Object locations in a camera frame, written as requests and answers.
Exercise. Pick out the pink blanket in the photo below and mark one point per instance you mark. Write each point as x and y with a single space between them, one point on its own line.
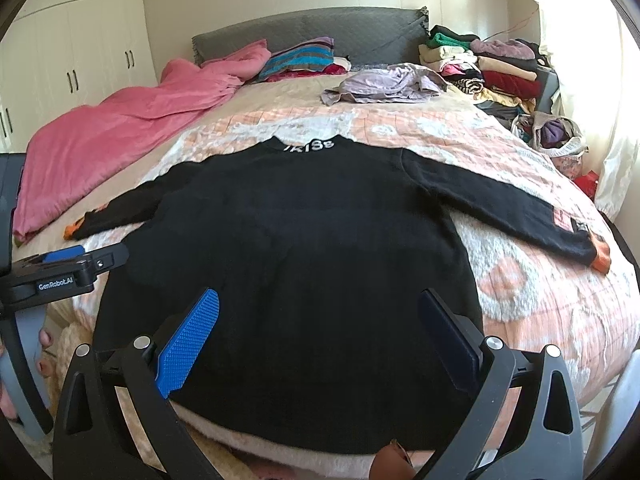
75 153

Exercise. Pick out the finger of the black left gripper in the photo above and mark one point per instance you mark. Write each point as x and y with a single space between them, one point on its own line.
110 257

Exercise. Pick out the orange and white tufted bedspread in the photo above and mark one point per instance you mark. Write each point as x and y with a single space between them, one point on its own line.
526 296

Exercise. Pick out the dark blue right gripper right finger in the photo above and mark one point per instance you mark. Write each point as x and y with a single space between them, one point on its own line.
456 341

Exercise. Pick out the white curtain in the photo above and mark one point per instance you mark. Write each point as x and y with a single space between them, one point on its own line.
597 60

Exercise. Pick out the beige bed sheet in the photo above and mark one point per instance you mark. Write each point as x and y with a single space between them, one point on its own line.
280 95

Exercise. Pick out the striped blue folded blanket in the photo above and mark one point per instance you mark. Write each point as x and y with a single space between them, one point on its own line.
312 55

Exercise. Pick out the black sweater with orange cuffs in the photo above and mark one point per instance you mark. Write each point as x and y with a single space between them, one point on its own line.
318 254

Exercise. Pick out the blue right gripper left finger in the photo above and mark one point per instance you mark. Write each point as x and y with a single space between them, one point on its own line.
179 353

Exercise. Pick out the pile of folded clothes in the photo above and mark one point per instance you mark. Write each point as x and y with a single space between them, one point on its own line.
513 72

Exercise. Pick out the person's left hand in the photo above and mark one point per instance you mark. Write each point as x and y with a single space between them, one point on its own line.
44 364

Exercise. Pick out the bag of clothes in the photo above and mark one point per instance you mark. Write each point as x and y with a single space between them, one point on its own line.
557 137

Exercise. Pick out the red bag on floor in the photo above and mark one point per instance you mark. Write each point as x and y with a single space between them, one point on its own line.
588 184

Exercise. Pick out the grey upholstered headboard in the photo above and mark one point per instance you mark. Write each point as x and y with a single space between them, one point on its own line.
366 35

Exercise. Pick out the lilac crumpled garment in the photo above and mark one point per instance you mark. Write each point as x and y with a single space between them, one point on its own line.
400 83

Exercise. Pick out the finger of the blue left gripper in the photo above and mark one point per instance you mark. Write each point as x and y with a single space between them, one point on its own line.
71 252

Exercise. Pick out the white wardrobe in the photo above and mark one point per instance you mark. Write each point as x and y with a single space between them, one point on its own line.
59 54

